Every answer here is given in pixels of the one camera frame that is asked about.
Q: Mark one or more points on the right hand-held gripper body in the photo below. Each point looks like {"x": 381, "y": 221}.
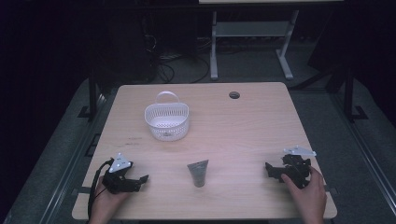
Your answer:
{"x": 297, "y": 169}

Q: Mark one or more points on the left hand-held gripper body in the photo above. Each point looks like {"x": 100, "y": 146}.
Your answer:
{"x": 116, "y": 182}

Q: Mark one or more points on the person's left hand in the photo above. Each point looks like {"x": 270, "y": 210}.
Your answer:
{"x": 107, "y": 202}

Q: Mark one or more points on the person's right hand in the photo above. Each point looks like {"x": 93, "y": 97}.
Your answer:
{"x": 306, "y": 199}

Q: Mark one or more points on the grey squeeze tube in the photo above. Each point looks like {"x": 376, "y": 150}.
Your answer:
{"x": 198, "y": 172}

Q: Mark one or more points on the white plastic basket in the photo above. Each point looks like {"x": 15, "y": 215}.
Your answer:
{"x": 167, "y": 119}

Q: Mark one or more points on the black metal stand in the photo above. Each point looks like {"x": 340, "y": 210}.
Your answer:
{"x": 92, "y": 93}
{"x": 349, "y": 93}

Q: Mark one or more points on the white metal table frame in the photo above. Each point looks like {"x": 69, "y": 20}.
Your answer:
{"x": 249, "y": 29}

